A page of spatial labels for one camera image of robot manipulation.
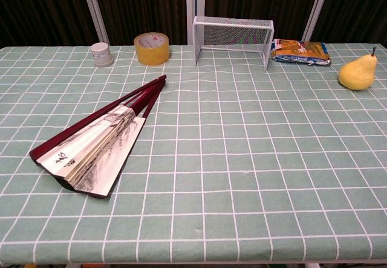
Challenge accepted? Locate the painted paper folding fan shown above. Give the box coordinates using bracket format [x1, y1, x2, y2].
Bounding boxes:
[28, 74, 167, 200]

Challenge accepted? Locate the green checked tablecloth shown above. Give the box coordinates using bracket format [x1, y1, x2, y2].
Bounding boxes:
[0, 43, 387, 265]

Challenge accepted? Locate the yellow packing tape roll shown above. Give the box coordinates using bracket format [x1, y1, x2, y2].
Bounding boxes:
[134, 31, 171, 67]

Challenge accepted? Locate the small white jar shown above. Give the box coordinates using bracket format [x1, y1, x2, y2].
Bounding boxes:
[90, 42, 115, 68]

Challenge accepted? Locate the blue orange snack packet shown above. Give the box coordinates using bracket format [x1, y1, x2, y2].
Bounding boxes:
[270, 38, 332, 67]

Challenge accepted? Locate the yellow pear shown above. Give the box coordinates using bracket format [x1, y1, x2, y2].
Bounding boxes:
[338, 47, 378, 91]

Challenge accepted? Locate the dark curtain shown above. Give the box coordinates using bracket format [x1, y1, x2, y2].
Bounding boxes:
[0, 0, 387, 48]

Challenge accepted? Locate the white wire mesh rack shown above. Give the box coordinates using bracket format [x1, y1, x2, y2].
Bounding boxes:
[192, 15, 275, 71]

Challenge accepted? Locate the white table frame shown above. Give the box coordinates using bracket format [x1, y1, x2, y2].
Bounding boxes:
[65, 261, 321, 268]

